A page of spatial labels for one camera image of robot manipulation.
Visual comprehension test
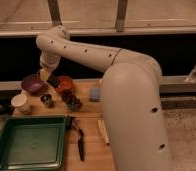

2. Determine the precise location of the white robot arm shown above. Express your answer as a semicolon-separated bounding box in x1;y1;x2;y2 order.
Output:
36;25;173;171

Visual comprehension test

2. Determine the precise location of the small metal cup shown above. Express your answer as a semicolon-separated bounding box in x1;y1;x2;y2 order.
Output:
40;94;53;108

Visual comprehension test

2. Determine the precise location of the white paper cup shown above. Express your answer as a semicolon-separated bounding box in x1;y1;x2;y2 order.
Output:
11;94;31;114

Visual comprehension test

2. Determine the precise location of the orange bowl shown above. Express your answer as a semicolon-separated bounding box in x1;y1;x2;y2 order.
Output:
56;76;74;93

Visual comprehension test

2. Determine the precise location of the purple bowl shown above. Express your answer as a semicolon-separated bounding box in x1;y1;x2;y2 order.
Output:
21;74;46;94

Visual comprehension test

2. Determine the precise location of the dark toy cluster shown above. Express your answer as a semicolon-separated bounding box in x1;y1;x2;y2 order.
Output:
61;90;83;112

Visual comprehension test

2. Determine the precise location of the black knife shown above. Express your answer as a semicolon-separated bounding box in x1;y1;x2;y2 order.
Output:
78;129;85;161

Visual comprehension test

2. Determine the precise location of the wooden stick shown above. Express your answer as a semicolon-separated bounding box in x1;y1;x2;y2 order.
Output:
98;120;110;145

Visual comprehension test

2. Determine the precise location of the green plastic tray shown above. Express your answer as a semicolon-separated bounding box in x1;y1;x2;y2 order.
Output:
0;116;66;171

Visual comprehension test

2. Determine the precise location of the metal window frame rail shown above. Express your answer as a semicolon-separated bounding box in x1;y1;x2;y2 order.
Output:
0;0;196;36

